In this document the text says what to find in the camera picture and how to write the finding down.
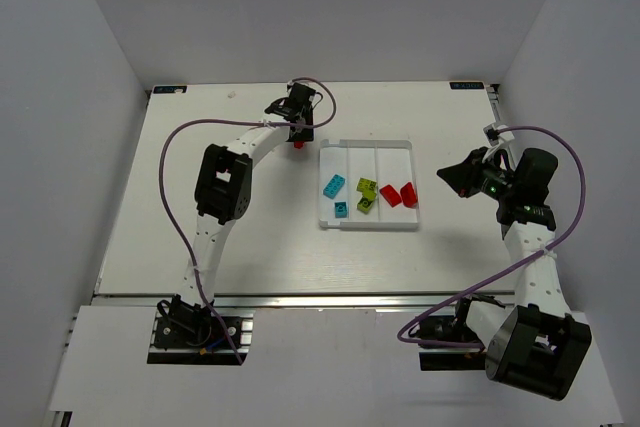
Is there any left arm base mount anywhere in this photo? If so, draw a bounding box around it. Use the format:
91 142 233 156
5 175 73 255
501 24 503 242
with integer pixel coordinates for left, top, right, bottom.
147 295 248 366

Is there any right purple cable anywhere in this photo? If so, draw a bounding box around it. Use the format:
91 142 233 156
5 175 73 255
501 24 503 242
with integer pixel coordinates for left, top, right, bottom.
397 125 586 348

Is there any green lego brick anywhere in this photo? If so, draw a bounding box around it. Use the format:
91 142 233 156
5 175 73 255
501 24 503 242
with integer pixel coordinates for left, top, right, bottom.
356 191 377 214
356 177 377 192

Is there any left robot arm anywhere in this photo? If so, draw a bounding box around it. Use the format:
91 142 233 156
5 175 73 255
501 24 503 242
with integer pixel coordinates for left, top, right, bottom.
168 77 319 310

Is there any white divided tray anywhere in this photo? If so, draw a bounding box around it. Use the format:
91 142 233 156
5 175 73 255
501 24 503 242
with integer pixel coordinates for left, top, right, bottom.
318 140 420 231

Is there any left blue corner label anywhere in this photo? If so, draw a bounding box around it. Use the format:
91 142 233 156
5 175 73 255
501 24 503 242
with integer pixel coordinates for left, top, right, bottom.
152 85 187 95

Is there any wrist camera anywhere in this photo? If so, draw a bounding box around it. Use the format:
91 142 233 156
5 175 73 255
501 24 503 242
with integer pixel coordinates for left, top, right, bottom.
483 122 515 163
287 81 317 105

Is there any small blue lego brick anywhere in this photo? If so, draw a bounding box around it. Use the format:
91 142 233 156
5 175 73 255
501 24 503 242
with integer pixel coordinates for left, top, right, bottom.
334 201 349 219

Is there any aluminium front rail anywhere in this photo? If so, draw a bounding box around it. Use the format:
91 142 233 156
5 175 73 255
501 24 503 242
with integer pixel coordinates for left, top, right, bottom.
91 291 514 309

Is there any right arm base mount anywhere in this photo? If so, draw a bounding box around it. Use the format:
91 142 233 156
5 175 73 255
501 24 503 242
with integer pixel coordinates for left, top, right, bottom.
408 294 511 372

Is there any right side rail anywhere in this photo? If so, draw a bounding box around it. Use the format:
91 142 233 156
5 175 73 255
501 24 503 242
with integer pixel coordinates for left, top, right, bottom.
487 82 516 158

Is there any large red lego brick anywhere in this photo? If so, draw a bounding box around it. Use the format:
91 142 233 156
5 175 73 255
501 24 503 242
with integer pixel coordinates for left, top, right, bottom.
400 182 418 208
379 184 402 208

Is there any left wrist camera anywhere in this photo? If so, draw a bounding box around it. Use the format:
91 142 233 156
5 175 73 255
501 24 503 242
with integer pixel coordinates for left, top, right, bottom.
287 81 317 105

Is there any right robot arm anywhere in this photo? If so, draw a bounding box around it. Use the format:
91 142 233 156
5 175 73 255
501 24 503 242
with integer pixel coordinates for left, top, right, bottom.
437 147 592 401

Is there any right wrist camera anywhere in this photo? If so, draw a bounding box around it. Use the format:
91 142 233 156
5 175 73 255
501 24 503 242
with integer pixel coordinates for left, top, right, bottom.
483 122 515 163

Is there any blue long lego brick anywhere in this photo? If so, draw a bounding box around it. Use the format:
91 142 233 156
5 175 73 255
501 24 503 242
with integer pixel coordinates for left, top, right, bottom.
322 174 346 199

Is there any blue corner label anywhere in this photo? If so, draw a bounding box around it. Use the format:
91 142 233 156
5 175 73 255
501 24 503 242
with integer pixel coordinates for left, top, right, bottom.
449 81 485 90
152 85 187 95

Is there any right blue corner label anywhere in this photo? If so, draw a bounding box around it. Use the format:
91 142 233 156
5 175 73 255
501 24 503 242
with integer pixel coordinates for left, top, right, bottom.
449 81 485 90

